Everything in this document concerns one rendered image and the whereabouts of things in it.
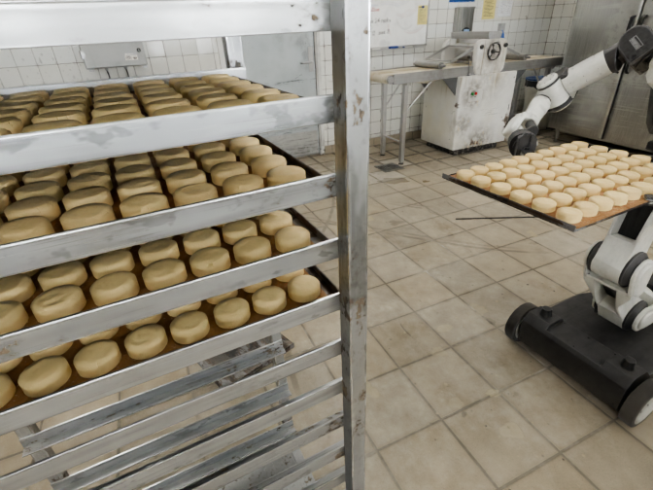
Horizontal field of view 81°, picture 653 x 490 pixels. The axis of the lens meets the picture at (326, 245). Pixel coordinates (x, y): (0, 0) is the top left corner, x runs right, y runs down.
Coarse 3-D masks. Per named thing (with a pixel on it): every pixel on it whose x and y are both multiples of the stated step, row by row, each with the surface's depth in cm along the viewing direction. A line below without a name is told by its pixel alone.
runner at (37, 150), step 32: (320, 96) 41; (64, 128) 32; (96, 128) 33; (128, 128) 34; (160, 128) 36; (192, 128) 37; (224, 128) 38; (256, 128) 40; (288, 128) 41; (0, 160) 31; (32, 160) 32; (64, 160) 33
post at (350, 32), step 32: (352, 0) 36; (352, 32) 37; (352, 64) 38; (352, 96) 40; (352, 128) 41; (352, 160) 43; (352, 192) 45; (352, 224) 47; (352, 256) 49; (352, 288) 52; (352, 320) 55; (352, 352) 58; (352, 384) 61; (352, 416) 65; (352, 448) 69; (352, 480) 74
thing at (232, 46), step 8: (224, 40) 73; (232, 40) 73; (240, 40) 74; (224, 48) 74; (232, 48) 74; (240, 48) 74; (224, 56) 76; (232, 56) 74; (240, 56) 75; (232, 64) 75; (240, 64) 75; (272, 336) 110; (280, 336) 111; (272, 360) 117; (280, 360) 115; (280, 384) 120; (288, 400) 124
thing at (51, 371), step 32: (256, 288) 60; (288, 288) 58; (320, 288) 59; (160, 320) 56; (192, 320) 52; (224, 320) 52; (256, 320) 55; (64, 352) 51; (96, 352) 48; (128, 352) 49; (160, 352) 50; (0, 384) 44; (32, 384) 44; (64, 384) 46
